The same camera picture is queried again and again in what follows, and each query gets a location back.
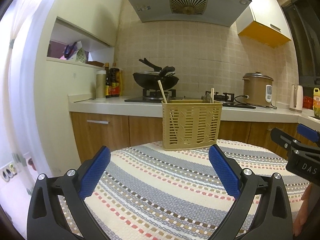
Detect black wok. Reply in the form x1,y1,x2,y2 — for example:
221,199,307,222
133,58,179,90

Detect person's right hand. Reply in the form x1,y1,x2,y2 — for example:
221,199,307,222
293,183,314,237

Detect beige canister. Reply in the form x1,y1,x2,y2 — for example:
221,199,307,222
96,70,106,99

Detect dark soy sauce bottle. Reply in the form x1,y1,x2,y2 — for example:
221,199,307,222
104,62,112,98

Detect white upper cabinet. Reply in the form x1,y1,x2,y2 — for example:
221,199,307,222
236,0,291,48

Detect yellow oil bottle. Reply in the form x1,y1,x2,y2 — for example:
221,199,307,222
313,88,320,118

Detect tan plastic utensil basket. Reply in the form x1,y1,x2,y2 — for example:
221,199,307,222
162,100,222,151

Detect dark sauce bottle red label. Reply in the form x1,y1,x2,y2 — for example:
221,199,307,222
110,62,120,97

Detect wooden chopstick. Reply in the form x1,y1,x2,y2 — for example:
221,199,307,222
211,88,214,103
157,80,167,103

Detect grey range hood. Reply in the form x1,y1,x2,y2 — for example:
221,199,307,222
129,0,252,27

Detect black gas stove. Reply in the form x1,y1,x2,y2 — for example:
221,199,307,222
124,89,256,109

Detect clear plastic spoon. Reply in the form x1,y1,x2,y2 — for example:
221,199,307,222
201,91,212,103

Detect brown rice cooker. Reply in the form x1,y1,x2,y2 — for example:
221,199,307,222
242,72,273,107

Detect striped woven tablecloth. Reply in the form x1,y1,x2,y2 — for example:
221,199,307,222
58,138,312,240

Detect white electric kettle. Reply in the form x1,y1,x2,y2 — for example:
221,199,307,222
289,84,303,112

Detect white countertop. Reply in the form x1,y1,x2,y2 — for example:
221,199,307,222
68,94,319,129

